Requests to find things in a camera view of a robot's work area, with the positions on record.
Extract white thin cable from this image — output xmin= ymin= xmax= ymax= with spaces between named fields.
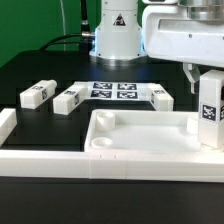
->
xmin=59 ymin=0 xmax=67 ymax=52

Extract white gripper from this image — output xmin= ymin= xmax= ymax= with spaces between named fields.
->
xmin=142 ymin=0 xmax=224 ymax=94

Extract white fiducial marker sheet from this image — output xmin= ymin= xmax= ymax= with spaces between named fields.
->
xmin=75 ymin=81 xmax=163 ymax=101

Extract white U-shaped fence frame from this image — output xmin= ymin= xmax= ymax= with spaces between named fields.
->
xmin=0 ymin=107 xmax=224 ymax=184

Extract black cable with connector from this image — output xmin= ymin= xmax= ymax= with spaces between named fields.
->
xmin=39 ymin=0 xmax=98 ymax=52

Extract white desk top tray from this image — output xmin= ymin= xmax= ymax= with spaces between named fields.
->
xmin=84 ymin=109 xmax=224 ymax=154

